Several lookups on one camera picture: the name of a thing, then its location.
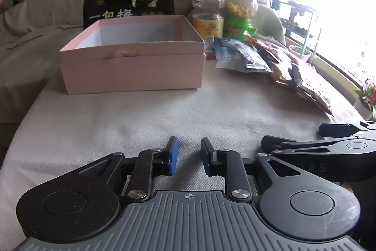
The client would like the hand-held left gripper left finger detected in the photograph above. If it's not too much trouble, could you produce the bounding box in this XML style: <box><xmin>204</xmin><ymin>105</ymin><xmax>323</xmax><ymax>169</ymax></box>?
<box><xmin>78</xmin><ymin>136</ymin><xmax>180</xmax><ymax>201</ymax></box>

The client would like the green candy dispenser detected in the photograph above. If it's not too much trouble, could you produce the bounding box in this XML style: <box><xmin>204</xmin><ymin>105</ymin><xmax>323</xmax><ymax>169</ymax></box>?
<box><xmin>222</xmin><ymin>0</ymin><xmax>259</xmax><ymax>42</ymax></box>

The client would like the clear jar red lid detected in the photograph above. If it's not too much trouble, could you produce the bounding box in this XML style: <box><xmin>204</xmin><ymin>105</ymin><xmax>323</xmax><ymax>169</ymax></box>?
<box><xmin>192</xmin><ymin>0</ymin><xmax>226</xmax><ymax>60</ymax></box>

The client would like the orange brown snack packet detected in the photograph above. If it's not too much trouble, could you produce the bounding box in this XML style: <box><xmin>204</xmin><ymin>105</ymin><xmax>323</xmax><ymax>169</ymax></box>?
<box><xmin>264</xmin><ymin>48</ymin><xmax>302</xmax><ymax>84</ymax></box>

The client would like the blue snack packet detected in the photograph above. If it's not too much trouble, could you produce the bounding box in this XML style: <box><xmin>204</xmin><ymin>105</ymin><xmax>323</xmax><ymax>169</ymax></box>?
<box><xmin>213</xmin><ymin>37</ymin><xmax>274</xmax><ymax>73</ymax></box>

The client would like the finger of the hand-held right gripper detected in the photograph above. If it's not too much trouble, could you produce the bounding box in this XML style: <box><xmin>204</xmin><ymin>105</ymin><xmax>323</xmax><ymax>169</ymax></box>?
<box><xmin>261</xmin><ymin>135</ymin><xmax>354</xmax><ymax>159</ymax></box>
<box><xmin>319</xmin><ymin>121</ymin><xmax>376</xmax><ymax>138</ymax></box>

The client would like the metal shoe rack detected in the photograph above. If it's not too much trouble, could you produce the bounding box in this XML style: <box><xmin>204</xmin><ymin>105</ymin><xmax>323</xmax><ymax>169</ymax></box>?
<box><xmin>272</xmin><ymin>0</ymin><xmax>322</xmax><ymax>63</ymax></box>

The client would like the pink flowers white pot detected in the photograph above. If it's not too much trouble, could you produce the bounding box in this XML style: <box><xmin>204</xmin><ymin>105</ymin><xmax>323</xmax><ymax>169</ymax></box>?
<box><xmin>354</xmin><ymin>75</ymin><xmax>376</xmax><ymax>119</ymax></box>

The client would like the beige tablecloth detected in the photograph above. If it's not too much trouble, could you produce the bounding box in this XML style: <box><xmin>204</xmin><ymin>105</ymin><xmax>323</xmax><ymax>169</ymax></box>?
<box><xmin>0</xmin><ymin>42</ymin><xmax>371</xmax><ymax>240</ymax></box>

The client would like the grey covered sofa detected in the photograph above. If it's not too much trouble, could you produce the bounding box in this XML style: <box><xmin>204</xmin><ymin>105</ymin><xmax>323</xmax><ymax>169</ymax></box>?
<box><xmin>0</xmin><ymin>0</ymin><xmax>177</xmax><ymax>122</ymax></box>

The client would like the white chair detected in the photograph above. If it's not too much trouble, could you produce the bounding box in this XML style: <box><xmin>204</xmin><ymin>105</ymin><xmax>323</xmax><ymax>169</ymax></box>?
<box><xmin>253</xmin><ymin>4</ymin><xmax>287</xmax><ymax>46</ymax></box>

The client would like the pink cardboard box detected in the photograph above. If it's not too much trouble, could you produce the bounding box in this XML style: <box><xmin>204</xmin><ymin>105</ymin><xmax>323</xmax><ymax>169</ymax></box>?
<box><xmin>59</xmin><ymin>15</ymin><xmax>205</xmax><ymax>95</ymax></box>

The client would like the silver snack packet red edge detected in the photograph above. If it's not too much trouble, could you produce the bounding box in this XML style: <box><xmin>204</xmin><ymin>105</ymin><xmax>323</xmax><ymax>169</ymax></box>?
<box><xmin>289</xmin><ymin>63</ymin><xmax>334</xmax><ymax>116</ymax></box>

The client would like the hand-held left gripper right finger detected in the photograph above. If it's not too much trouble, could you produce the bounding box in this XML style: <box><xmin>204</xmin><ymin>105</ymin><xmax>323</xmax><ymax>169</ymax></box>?
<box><xmin>200</xmin><ymin>138</ymin><xmax>303</xmax><ymax>204</ymax></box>

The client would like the small potted plant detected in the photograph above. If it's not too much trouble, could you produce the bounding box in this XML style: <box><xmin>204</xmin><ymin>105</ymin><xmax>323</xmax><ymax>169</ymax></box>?
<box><xmin>289</xmin><ymin>44</ymin><xmax>313</xmax><ymax>62</ymax></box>

